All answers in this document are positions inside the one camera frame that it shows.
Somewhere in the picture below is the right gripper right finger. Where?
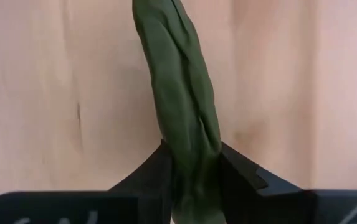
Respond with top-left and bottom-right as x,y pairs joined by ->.
218,141 -> 357,224

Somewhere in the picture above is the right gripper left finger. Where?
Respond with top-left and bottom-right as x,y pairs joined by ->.
0,139 -> 174,224

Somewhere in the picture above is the dark green wrinkled cucumber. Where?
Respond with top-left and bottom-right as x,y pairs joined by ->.
131,0 -> 227,224

